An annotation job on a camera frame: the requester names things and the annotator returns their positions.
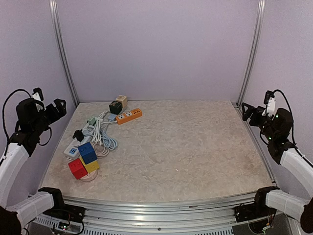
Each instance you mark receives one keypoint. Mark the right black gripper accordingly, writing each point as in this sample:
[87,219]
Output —
[257,111]

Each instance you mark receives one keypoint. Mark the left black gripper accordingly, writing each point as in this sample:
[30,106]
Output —
[55,115]

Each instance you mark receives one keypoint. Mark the blue cube socket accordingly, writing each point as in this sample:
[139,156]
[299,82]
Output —
[87,153]

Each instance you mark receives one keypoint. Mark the red cube socket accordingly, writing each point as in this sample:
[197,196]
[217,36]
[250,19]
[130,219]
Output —
[77,169]

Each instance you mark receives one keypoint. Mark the yellow cube socket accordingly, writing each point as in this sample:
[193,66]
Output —
[90,167]

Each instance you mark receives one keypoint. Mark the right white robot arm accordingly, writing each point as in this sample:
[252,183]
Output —
[288,155]

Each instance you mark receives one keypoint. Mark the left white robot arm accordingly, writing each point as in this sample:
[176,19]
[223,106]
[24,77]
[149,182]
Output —
[19,148]

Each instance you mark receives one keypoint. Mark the black plug adapter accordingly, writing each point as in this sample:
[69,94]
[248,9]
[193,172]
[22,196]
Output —
[78,135]

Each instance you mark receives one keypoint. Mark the light green cube socket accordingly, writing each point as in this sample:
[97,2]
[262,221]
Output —
[91,120]

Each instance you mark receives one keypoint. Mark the dark green cube socket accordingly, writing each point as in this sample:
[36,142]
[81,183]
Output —
[115,107]

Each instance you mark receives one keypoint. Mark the beige cube socket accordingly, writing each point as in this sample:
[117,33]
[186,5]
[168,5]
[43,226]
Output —
[123,99]

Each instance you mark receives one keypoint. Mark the white round socket base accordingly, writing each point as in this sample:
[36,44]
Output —
[90,176]

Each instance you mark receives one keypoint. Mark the white power strip blue USB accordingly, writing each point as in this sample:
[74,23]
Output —
[72,152]

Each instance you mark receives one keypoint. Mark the orange power strip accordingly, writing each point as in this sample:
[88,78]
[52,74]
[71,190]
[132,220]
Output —
[128,116]

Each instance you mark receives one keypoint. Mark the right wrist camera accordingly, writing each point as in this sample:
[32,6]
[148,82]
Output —
[269,102]

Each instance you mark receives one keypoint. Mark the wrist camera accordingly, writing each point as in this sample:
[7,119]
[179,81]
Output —
[38,94]
[269,102]

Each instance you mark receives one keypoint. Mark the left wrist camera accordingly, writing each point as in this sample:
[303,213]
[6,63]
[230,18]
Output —
[38,94]

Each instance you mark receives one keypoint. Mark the right aluminium frame post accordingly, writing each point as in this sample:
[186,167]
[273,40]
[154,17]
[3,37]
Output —
[253,50]

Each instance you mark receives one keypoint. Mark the aluminium frame post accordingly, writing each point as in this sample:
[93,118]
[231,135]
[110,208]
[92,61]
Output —
[253,50]
[62,52]

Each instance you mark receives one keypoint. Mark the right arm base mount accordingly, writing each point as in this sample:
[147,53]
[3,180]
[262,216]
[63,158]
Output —
[250,212]

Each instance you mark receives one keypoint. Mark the left aluminium frame post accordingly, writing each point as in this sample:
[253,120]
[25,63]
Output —
[62,52]

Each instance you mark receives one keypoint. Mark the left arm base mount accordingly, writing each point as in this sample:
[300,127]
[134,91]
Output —
[67,212]

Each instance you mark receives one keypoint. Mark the front aluminium rail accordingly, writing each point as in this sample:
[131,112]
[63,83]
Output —
[196,217]

